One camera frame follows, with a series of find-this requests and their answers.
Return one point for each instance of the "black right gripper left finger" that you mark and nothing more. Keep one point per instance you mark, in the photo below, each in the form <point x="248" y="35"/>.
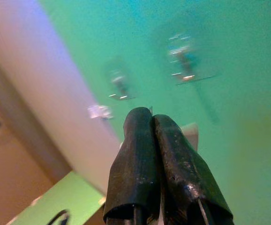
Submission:
<point x="135" y="164"/>

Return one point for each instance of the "green table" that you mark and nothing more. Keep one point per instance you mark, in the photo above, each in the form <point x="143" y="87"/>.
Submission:
<point x="62" y="199"/>

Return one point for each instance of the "white wall sticker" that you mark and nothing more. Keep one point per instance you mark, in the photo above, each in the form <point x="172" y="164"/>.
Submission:
<point x="100" y="112"/>

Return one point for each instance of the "white key tag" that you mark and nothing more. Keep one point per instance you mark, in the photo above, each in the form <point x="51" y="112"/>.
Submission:
<point x="192" y="133"/>

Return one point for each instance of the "large metal wall hook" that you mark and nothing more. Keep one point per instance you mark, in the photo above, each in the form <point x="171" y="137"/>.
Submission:
<point x="184" y="61"/>

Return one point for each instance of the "small metal wall hook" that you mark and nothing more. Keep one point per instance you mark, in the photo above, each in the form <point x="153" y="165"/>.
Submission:
<point x="120" y="84"/>

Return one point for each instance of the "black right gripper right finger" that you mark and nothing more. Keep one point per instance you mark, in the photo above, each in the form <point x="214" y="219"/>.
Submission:
<point x="187" y="175"/>

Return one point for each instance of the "brown wooden door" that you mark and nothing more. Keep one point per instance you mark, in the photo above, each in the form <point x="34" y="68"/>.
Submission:
<point x="6" y="152"/>

